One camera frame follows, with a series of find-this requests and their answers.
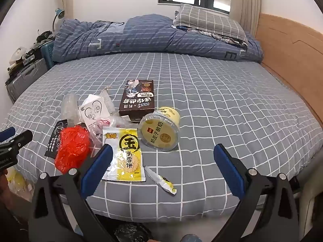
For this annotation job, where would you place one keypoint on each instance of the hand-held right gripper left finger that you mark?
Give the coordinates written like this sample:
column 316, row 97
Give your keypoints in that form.
column 97, row 174

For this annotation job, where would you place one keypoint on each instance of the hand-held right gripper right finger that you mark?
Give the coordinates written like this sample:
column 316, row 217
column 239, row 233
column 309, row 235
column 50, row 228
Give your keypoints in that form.
column 229, row 174

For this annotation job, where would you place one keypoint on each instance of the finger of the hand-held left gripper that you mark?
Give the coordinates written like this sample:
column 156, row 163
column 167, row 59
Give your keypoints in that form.
column 7, row 132
column 20, row 140

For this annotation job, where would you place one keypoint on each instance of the black printed card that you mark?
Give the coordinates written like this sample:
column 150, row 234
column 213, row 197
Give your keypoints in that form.
column 54, row 136

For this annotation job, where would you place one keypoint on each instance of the yellow rice cracker packet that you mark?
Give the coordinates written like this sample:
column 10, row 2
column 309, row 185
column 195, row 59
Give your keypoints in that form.
column 128, row 153

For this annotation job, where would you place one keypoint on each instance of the red plastic bag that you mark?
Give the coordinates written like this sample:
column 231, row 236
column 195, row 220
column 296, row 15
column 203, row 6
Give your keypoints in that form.
column 72, row 146

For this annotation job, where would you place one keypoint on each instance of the clear bag with red print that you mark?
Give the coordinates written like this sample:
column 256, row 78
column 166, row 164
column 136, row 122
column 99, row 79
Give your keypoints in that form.
column 101, row 128

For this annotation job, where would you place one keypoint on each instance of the clear bubble wrap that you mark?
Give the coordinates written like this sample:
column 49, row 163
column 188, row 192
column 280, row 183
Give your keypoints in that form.
column 69, row 108

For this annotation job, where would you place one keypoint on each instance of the small white box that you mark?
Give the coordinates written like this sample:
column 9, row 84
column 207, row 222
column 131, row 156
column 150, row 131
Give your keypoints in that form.
column 90, row 111

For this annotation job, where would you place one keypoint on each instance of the torn yellow snack wrapper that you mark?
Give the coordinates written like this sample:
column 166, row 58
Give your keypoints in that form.
column 161, row 181

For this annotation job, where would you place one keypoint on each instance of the bin with black bag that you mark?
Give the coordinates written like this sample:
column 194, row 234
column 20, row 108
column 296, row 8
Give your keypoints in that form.
column 133, row 233

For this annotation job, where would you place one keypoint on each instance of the yellow yogurt cup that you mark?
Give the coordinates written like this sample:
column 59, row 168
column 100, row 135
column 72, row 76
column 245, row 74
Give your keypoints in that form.
column 159, row 131

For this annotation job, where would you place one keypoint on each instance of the brown snack box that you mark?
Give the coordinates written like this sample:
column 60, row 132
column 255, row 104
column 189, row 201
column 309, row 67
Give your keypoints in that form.
column 137, row 98

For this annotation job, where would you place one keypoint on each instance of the yellow plastic bag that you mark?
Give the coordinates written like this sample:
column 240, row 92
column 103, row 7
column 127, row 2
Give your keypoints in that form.
column 17, row 181

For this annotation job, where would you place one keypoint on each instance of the grey hard suitcase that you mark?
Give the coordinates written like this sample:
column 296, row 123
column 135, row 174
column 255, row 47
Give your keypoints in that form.
column 25, row 78

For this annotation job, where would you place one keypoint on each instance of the white round object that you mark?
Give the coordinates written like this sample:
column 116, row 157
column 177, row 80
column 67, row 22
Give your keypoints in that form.
column 18, row 54

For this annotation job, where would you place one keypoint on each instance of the teal hard suitcase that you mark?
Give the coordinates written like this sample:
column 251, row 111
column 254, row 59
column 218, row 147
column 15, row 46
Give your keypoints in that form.
column 48, row 53

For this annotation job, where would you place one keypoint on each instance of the black tangled item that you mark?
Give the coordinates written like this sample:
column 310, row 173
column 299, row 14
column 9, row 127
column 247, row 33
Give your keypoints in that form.
column 45, row 35

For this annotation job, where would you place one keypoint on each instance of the blue desk lamp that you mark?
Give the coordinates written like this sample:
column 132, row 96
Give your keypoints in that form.
column 60, row 12

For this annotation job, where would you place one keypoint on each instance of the wooden headboard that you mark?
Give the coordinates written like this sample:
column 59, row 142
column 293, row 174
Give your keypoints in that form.
column 290, row 50

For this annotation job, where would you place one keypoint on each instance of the blue striped duvet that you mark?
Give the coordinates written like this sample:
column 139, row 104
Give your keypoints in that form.
column 141, row 37

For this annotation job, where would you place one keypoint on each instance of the grey checked pillow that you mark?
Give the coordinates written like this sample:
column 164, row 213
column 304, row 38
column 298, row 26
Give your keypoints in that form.
column 209, row 20

